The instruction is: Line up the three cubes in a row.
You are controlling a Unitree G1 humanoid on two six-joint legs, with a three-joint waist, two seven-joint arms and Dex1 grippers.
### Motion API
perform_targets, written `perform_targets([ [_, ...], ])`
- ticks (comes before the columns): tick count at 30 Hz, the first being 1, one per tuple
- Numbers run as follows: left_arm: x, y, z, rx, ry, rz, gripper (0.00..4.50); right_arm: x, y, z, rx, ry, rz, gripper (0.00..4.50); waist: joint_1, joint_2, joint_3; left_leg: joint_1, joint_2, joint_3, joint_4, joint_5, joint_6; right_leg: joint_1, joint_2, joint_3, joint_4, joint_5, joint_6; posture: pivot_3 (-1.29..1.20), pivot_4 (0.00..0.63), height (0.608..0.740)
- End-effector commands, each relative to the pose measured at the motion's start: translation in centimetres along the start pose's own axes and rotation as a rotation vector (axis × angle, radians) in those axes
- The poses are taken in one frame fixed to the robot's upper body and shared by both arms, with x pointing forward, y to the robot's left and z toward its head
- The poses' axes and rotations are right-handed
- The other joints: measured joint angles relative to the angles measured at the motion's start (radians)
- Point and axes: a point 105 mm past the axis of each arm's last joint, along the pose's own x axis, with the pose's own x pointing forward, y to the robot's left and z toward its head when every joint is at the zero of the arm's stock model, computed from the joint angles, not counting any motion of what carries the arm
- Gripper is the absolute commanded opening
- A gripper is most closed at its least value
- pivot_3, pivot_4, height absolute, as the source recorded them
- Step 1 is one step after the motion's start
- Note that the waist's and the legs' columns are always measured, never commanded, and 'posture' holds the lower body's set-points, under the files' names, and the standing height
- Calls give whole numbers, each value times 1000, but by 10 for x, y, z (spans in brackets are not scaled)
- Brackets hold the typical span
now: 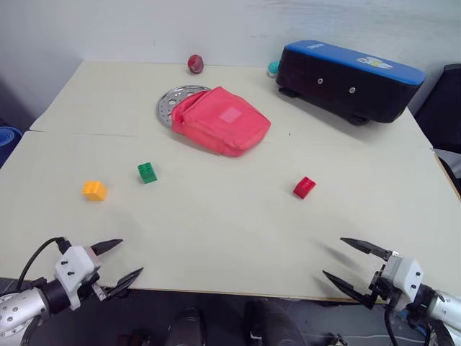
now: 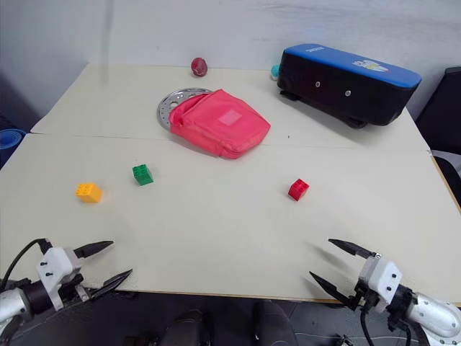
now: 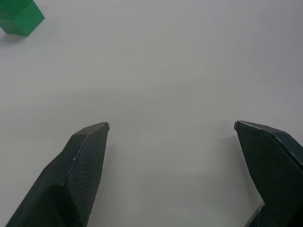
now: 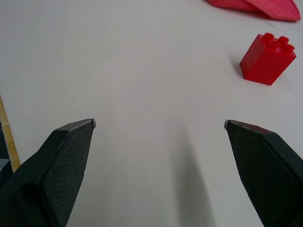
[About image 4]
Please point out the red building block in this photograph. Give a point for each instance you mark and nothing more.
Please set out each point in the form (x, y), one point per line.
(266, 63)

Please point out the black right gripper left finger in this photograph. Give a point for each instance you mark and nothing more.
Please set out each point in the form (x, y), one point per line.
(47, 179)

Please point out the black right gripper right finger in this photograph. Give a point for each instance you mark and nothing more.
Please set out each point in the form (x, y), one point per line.
(267, 175)

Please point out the red cloth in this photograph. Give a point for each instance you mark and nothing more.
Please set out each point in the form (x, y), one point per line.
(262, 7)

